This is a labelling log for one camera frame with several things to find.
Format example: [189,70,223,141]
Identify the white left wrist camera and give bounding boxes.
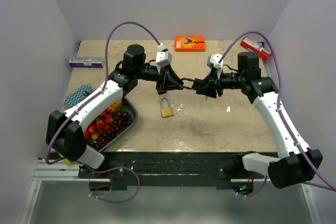
[155,43,172,73]

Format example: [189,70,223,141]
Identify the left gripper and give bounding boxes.
[135,64,184,92]

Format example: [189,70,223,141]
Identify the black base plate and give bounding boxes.
[78,152,263,190]

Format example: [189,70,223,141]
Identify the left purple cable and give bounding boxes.
[45,21,165,204]

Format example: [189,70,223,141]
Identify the black padlock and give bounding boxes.
[181,78,197,91]

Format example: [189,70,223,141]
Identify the red box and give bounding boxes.
[240,37,272,61]

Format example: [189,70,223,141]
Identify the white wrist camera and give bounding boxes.
[207,54,223,79]
[155,43,172,73]

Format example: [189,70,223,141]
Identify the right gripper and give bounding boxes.
[196,67,246,98]

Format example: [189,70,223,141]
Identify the purple white box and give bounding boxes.
[68,57,104,68]

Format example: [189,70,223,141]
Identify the orange razor box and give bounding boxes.
[173,36,206,52]

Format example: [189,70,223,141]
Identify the dark grape bunch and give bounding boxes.
[89,111,133,151]

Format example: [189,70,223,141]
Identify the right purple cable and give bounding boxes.
[219,31,336,198]

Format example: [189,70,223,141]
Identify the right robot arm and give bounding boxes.
[192,52,323,189]

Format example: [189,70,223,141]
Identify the grey fruit tray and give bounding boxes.
[83,97,139,153]

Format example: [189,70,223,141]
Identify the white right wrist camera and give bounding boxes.
[207,54,223,79]

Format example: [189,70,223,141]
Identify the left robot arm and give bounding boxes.
[46,44,183,178]

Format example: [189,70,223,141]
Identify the brass padlock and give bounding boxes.
[160,97,174,118]

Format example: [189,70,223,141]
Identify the aluminium rail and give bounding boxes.
[34,156,251,188]

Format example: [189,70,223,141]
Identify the purple cable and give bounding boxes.
[45,21,165,204]
[219,31,336,198]

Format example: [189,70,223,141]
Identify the silver keys of brass padlock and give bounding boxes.
[175,104,184,114]

